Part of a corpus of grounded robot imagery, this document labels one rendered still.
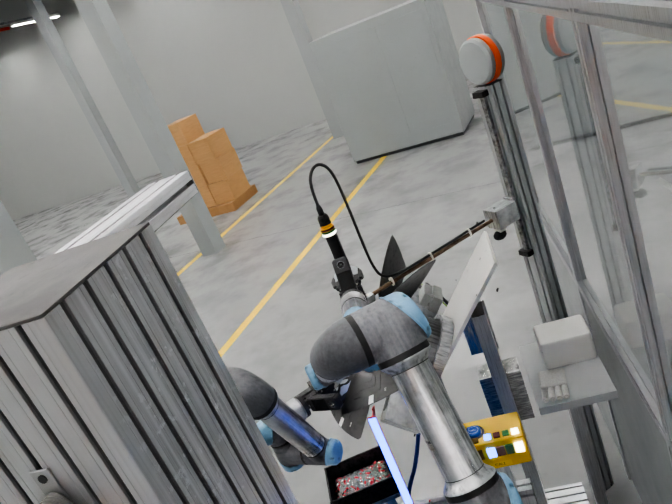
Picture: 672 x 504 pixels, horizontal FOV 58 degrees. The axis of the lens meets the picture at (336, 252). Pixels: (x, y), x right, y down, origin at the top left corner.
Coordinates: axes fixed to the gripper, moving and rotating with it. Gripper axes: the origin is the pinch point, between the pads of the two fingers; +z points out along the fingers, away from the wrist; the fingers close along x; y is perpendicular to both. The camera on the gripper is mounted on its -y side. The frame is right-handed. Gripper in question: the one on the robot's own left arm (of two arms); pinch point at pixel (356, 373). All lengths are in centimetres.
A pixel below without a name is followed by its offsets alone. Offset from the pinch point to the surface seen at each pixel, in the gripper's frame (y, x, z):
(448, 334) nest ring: -6.9, 4.0, 31.9
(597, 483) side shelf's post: -12, 87, 62
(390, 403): -1.5, 15.0, 5.5
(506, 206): -4, -22, 74
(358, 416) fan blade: 11.5, 19.6, -2.1
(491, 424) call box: -40.3, 15.0, 14.6
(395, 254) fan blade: 21.8, -19.0, 40.6
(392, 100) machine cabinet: 597, -24, 434
